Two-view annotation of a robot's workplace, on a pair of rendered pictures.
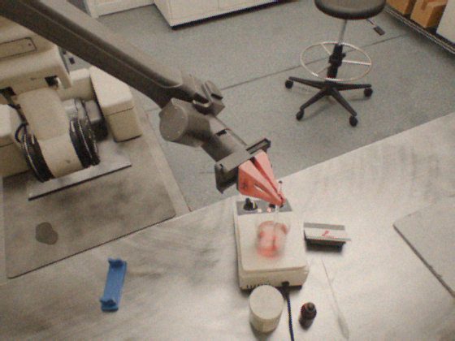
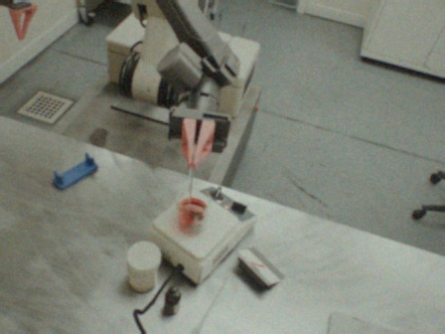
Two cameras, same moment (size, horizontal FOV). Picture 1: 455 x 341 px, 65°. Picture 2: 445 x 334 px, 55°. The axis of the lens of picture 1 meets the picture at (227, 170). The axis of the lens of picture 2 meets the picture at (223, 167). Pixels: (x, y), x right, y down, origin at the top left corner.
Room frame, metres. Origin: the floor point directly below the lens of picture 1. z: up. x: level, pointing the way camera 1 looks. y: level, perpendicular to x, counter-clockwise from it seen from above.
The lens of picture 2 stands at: (-0.06, -0.35, 1.48)
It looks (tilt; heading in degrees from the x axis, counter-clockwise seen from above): 45 degrees down; 31
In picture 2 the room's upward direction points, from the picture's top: 11 degrees clockwise
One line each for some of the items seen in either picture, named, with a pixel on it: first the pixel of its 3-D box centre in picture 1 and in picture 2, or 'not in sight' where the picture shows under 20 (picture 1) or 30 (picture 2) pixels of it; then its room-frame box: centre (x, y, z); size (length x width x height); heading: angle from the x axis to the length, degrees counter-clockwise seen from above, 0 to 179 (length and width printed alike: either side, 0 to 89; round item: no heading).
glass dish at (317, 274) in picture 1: (322, 269); (223, 287); (0.30, -0.18, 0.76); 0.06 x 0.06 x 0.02
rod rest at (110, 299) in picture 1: (112, 282); (74, 169); (0.30, 0.24, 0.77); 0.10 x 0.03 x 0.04; 179
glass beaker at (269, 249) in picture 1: (270, 236); (191, 211); (0.32, -0.07, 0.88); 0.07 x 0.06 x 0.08; 159
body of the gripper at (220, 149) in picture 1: (233, 156); (201, 118); (0.40, -0.01, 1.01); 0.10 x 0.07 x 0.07; 124
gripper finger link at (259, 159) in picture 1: (257, 186); (189, 145); (0.33, -0.04, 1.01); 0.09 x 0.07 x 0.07; 35
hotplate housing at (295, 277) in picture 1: (267, 239); (203, 228); (0.36, -0.08, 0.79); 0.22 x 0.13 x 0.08; 1
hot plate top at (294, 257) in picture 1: (270, 240); (196, 222); (0.34, -0.08, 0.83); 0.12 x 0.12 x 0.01; 1
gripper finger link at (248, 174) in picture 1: (266, 179); (202, 147); (0.35, -0.06, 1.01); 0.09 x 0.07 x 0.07; 34
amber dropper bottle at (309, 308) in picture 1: (308, 312); (173, 297); (0.22, -0.13, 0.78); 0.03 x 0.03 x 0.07
